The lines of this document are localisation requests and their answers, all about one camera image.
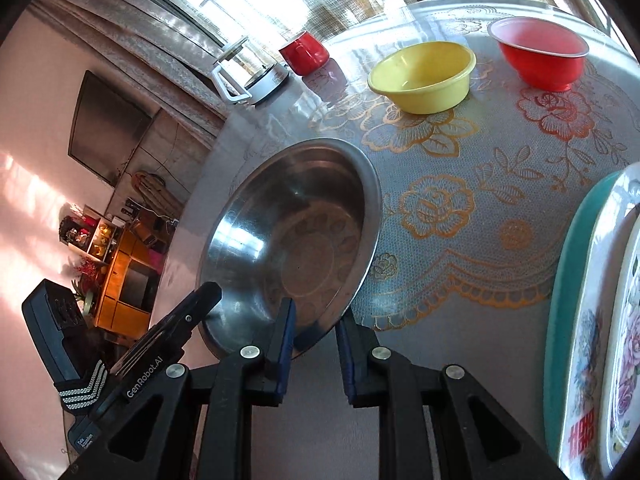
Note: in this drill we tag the wall television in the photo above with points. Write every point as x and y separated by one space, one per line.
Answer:
106 129

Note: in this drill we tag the red plastic bowl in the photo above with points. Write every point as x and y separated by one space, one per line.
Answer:
546 55

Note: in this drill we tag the glass kettle white handle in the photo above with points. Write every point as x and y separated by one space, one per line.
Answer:
246 74

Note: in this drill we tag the beige curtain left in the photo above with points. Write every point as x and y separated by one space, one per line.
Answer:
154 48

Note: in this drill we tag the red mug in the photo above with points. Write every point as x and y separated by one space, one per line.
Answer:
304 54

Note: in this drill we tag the orange wooden cabinet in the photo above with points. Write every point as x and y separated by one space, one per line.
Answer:
122 260

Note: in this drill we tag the white bowl purple flowers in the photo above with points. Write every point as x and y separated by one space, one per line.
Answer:
620 394

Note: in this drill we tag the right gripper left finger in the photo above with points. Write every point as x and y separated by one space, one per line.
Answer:
256 375

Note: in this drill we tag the turquoise round plate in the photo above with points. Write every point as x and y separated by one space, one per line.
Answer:
563 304

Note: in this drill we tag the white plate red characters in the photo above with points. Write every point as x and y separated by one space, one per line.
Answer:
579 448

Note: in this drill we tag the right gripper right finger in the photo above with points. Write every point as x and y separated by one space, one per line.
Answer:
376 377

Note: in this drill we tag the yellow plastic bowl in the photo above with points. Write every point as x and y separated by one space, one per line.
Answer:
426 78

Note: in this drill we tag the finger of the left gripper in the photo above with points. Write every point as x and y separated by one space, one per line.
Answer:
162 344

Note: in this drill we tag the stainless steel bowl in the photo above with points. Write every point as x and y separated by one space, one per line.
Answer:
304 225

